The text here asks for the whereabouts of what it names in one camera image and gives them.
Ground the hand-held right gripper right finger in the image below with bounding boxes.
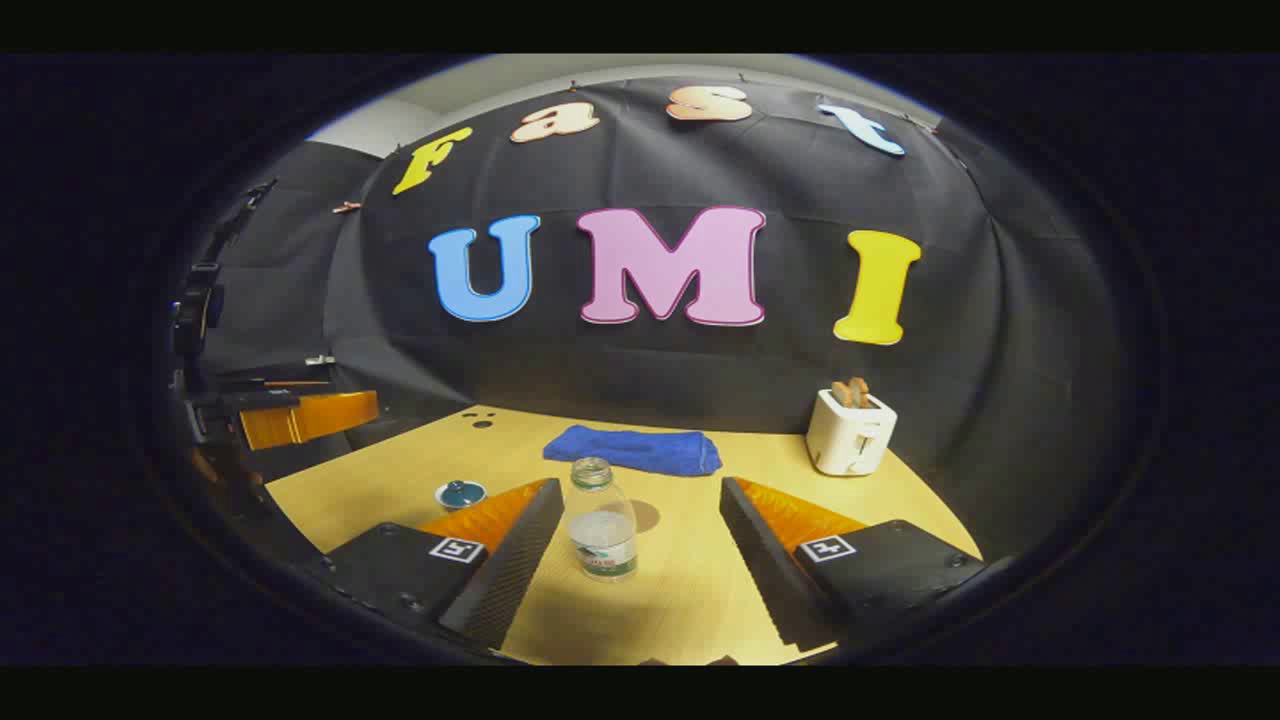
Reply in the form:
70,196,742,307
718,476,991,651

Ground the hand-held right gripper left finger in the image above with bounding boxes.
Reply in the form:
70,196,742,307
305,477,566,651

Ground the clear plastic water bottle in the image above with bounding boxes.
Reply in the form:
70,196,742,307
566,457,639,583

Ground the white toaster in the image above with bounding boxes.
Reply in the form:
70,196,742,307
806,388,898,477

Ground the blue towel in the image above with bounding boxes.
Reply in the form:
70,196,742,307
543,424,723,477

